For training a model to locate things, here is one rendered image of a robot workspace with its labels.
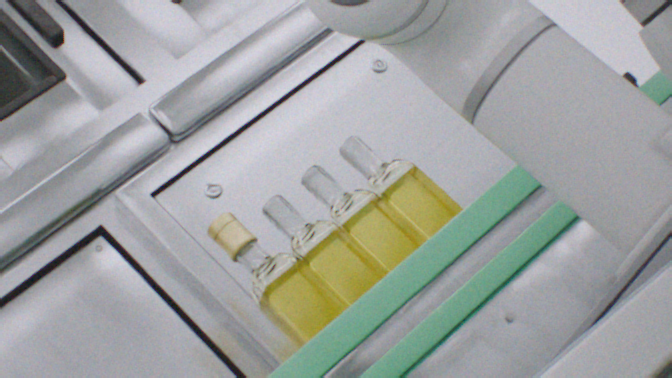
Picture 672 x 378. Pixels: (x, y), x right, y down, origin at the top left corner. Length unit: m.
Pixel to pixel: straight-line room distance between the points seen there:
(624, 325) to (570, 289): 0.60
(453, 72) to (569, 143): 0.10
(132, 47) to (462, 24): 0.81
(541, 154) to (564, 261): 0.34
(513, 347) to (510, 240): 0.12
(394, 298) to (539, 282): 0.14
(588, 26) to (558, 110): 0.87
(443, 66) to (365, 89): 0.71
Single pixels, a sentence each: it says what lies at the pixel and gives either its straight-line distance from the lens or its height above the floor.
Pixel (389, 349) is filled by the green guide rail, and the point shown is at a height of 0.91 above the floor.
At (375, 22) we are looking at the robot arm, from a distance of 0.85.
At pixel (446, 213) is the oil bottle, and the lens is 1.36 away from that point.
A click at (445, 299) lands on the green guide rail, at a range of 1.20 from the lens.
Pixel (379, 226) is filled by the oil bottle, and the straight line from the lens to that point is 1.34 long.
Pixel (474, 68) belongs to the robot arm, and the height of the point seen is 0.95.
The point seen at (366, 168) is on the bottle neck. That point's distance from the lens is 1.39.
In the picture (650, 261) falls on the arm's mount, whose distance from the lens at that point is 0.72.
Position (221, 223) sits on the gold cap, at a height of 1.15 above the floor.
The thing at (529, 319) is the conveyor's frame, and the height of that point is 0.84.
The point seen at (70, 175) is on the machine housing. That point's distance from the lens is 1.54.
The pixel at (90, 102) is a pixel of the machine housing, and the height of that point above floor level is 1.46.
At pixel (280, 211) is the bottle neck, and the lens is 1.35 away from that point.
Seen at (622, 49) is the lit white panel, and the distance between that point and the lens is 1.73.
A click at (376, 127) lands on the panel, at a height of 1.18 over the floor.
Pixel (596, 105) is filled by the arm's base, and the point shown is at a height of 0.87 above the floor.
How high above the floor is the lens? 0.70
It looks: 17 degrees up
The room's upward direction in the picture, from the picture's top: 46 degrees counter-clockwise
